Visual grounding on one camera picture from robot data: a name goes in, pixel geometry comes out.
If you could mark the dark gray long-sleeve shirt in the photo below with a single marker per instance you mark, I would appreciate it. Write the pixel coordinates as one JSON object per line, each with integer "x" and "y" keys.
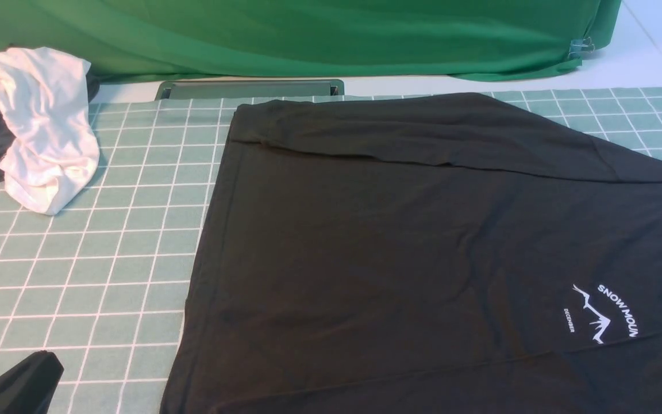
{"x": 444, "y": 254}

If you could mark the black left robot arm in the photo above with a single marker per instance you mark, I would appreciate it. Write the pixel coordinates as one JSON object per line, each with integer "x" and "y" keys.
{"x": 28, "y": 387}

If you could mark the green checkered tablecloth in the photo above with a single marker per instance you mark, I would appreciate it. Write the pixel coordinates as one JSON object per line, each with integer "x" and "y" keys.
{"x": 104, "y": 284}

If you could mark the green backdrop cloth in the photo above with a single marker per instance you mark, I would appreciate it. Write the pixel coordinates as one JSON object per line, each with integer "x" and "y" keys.
{"x": 142, "y": 41}

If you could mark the white crumpled garment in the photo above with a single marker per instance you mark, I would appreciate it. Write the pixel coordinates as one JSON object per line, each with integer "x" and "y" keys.
{"x": 44, "y": 99}

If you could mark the metal binder clip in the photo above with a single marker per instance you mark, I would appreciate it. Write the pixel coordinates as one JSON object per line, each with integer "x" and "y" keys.
{"x": 580, "y": 47}

